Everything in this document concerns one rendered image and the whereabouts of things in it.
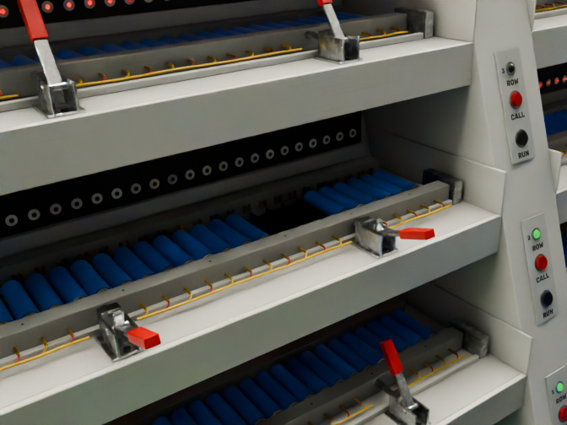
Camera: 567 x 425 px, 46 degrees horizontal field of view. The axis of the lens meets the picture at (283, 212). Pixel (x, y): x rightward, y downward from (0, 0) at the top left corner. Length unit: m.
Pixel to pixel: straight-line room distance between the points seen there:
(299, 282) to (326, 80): 0.18
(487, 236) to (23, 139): 0.48
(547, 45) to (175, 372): 0.56
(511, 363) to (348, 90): 0.38
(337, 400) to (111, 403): 0.27
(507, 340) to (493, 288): 0.06
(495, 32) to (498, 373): 0.38
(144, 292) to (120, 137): 0.13
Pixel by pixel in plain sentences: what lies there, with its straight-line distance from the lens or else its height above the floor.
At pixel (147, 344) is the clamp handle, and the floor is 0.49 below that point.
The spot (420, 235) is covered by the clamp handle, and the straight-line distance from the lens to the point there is 0.60.
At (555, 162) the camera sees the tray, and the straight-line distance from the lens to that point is 0.82.
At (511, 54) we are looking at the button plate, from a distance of 0.78.
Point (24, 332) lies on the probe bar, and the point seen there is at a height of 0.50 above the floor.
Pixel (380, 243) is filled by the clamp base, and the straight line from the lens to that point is 0.64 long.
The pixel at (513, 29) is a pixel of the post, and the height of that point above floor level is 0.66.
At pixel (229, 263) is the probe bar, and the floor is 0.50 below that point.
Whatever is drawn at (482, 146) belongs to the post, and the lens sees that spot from 0.75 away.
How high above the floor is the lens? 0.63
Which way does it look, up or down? 9 degrees down
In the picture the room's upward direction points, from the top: 12 degrees counter-clockwise
